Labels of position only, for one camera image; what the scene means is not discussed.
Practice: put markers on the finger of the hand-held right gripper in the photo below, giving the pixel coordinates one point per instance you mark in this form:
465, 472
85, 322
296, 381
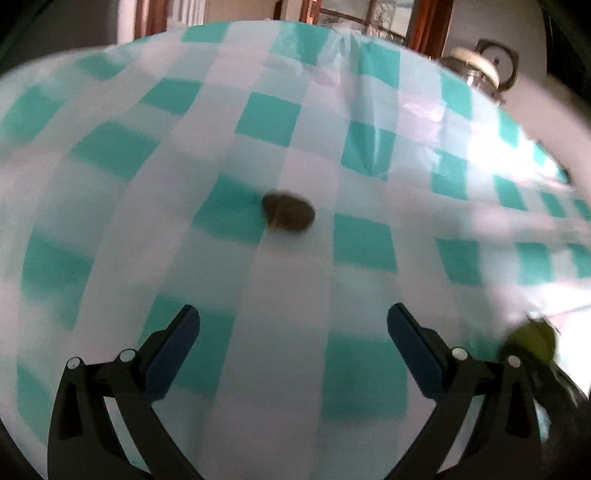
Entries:
565, 387

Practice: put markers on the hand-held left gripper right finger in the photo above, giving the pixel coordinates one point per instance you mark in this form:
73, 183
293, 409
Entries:
415, 350

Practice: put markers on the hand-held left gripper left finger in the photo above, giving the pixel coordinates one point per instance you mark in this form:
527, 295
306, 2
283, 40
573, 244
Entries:
171, 350

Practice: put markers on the large green tomato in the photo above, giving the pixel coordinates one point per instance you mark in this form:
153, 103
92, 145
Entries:
531, 340

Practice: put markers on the dark dried mushroom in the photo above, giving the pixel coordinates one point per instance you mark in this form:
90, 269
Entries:
288, 211

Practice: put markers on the teal white checkered tablecloth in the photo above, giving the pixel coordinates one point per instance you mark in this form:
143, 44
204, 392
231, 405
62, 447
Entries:
161, 161

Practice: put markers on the metal kettle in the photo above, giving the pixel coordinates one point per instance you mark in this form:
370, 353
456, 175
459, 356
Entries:
480, 64

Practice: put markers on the wooden window frame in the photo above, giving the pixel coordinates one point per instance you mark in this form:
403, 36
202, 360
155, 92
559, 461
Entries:
369, 18

